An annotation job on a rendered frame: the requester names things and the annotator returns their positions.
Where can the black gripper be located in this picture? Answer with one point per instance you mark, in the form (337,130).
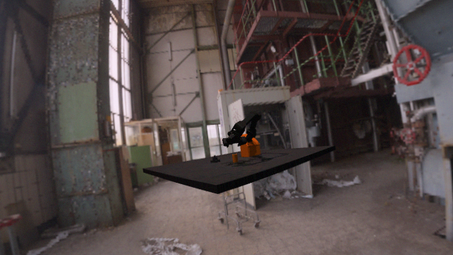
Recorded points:
(240,141)

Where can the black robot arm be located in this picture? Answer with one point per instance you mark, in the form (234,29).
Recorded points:
(240,126)

